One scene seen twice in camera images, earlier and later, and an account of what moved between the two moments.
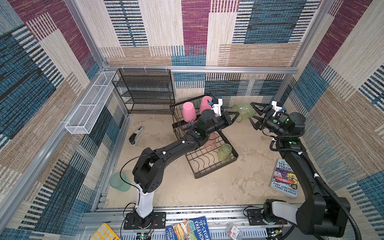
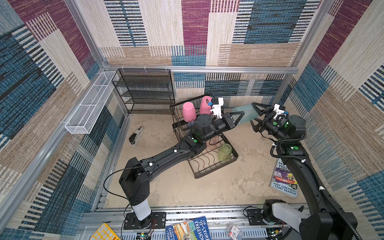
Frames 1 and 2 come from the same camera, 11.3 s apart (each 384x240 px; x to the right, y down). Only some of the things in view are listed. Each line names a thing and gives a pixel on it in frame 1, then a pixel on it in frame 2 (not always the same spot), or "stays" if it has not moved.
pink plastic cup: x=204 y=104 stays
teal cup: x=116 y=182 → x=250 y=113
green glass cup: x=224 y=152 stays
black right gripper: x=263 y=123 stays
